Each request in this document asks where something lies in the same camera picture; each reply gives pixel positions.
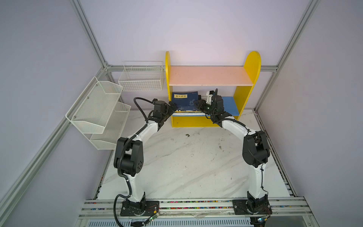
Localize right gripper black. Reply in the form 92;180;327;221
192;100;215;117

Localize white portfolio book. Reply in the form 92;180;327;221
173;112;205;116

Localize navy book yellow label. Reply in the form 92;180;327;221
172;91;199;112

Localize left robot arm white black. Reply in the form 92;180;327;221
113;97;177;217

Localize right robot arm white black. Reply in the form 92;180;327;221
194;93;270;214

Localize yellow bookshelf pink blue shelves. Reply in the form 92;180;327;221
165;51;262;120

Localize white mesh two-tier rack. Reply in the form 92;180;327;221
65;77;131;150

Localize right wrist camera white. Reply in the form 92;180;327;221
206;90;215;105

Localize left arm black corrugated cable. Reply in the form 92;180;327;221
113;97;155;227

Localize white wire basket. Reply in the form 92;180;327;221
118;66;165;92

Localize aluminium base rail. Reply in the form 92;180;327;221
76;197;318;227

